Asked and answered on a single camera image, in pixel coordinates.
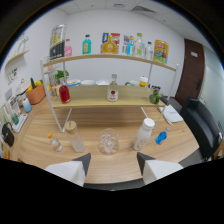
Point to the gripper right finger white block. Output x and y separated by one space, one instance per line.
156 169

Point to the gripper left finger white block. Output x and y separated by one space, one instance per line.
71 170

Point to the clear bottle with orange cap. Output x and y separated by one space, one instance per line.
56 144

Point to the clear bottle with wooden lid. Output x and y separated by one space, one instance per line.
76 138

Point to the blue liquid bottle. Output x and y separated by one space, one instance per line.
161 137

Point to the large white milk bottle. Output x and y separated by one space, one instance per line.
142 136

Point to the teal cup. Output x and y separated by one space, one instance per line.
15 119

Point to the clear glass with ice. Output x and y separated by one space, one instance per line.
108 142

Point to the white notebook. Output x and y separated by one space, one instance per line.
172 114

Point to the black chair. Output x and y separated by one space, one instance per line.
201 128

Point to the white scale tray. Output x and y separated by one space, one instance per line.
21 121

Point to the small black tool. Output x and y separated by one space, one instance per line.
165 100

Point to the green glass with limes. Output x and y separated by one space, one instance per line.
155 97

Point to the black kettle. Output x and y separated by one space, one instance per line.
8 135

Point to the red liquid bottle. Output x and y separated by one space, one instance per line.
64 95

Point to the two-tier wooden shelf rack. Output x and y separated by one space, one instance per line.
96 96

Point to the white bottle with blue base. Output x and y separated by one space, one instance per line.
27 106

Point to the orange basket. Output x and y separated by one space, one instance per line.
36 95

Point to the clear bottle with red label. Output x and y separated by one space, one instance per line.
113 93

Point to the blue patterned bowl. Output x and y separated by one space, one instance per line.
73 82

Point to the white bowl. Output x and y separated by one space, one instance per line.
88 82

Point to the green potted plant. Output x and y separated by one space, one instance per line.
61 75

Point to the white pot with lid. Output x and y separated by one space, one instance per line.
22 86

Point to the brown door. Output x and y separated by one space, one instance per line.
189 71

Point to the small clear bottle blue cap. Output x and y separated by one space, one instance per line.
149 52

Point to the yellow snack can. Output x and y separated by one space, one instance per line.
161 51

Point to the small pink bottle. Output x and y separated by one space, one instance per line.
68 50

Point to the clear bottle with green cap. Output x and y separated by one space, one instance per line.
139 48

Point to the small light blue bottle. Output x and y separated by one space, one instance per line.
130 48

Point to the teal green bottle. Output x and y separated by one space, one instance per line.
87 46

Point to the tall black yellow can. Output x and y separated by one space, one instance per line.
57 43

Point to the round amber bottle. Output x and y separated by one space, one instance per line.
109 47

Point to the white figurine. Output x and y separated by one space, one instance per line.
21 42

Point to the white wall socket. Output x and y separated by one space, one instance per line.
8 94

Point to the wooden wall shelf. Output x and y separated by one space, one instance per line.
16 56

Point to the blue wall poster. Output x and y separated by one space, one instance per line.
104 36

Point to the red wall poster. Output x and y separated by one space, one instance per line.
116 37

